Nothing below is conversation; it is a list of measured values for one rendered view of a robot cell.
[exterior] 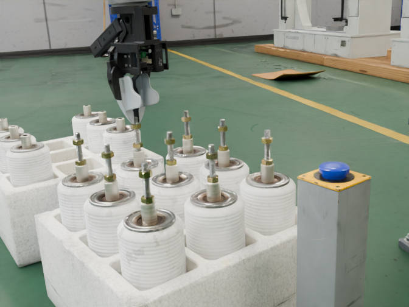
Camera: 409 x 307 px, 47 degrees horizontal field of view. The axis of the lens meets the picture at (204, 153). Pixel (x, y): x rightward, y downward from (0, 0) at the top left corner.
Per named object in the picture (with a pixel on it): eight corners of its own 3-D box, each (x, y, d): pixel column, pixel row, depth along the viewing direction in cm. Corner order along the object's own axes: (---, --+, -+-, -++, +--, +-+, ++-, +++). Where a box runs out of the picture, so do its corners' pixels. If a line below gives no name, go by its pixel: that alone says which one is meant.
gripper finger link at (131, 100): (137, 129, 85) (134, 77, 83) (117, 125, 89) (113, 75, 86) (150, 126, 87) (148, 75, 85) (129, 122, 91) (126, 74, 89)
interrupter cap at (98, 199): (135, 206, 74) (134, 202, 74) (86, 211, 74) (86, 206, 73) (136, 189, 82) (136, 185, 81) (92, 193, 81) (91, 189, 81)
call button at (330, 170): (331, 172, 67) (332, 158, 66) (355, 179, 64) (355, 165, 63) (312, 179, 65) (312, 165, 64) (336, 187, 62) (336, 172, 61)
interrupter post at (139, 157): (142, 164, 95) (140, 148, 94) (148, 166, 93) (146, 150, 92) (131, 166, 94) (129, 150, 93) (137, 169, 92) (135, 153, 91)
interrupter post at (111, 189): (119, 201, 77) (117, 183, 76) (104, 203, 76) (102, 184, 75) (120, 196, 79) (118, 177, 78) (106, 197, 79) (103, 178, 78)
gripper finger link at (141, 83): (154, 125, 88) (148, 75, 85) (133, 121, 92) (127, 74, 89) (166, 120, 90) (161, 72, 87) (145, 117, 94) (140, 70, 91)
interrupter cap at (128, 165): (147, 158, 98) (146, 155, 98) (165, 166, 92) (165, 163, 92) (114, 166, 94) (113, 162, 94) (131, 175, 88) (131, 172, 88)
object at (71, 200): (58, 271, 91) (45, 183, 86) (97, 250, 98) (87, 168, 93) (91, 287, 85) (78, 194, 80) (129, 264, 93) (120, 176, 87)
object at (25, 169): (52, 208, 121) (42, 139, 116) (64, 220, 114) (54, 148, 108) (13, 218, 116) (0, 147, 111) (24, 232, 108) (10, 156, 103)
